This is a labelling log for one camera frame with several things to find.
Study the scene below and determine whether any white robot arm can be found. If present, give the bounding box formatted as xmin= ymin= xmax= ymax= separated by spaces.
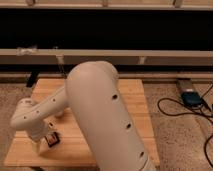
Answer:
xmin=10 ymin=61 xmax=157 ymax=171

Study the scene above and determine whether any wooden table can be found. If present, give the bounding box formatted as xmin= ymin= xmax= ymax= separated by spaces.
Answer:
xmin=4 ymin=79 xmax=160 ymax=169

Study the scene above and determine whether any blue power adapter box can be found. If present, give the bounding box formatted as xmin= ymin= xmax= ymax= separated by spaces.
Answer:
xmin=181 ymin=92 xmax=202 ymax=107

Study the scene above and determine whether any wooden shelf rail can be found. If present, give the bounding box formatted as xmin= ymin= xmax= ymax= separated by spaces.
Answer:
xmin=0 ymin=48 xmax=213 ymax=66

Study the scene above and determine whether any black cable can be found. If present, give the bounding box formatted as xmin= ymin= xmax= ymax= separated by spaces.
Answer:
xmin=157 ymin=83 xmax=213 ymax=168

